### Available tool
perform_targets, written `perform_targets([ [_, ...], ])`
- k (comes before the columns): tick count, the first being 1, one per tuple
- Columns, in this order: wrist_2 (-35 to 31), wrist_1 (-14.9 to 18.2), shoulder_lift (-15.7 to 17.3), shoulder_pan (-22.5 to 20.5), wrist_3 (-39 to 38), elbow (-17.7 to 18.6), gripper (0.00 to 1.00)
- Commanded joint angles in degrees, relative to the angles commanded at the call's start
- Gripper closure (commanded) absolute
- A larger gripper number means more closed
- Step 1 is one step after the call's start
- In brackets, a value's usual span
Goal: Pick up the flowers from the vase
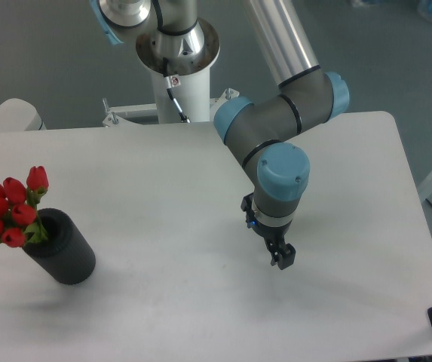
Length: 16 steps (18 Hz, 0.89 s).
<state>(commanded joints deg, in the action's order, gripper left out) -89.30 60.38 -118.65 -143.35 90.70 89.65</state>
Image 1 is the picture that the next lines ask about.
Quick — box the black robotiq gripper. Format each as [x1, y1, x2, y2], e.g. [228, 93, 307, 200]
[241, 195, 296, 270]

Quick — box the red tulip bouquet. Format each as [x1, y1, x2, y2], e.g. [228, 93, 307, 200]
[0, 166, 49, 248]

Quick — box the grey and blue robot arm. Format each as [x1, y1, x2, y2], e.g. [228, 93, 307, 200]
[90, 1, 350, 269]

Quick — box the black ribbed cylindrical vase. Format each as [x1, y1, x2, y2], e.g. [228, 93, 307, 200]
[23, 208, 96, 285]

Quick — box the white rounded furniture left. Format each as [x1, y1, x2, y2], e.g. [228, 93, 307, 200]
[0, 98, 47, 133]

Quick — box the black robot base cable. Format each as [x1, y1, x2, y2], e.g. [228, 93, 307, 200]
[162, 57, 191, 124]

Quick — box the white metal base frame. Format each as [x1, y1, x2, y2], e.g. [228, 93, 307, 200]
[103, 87, 240, 127]

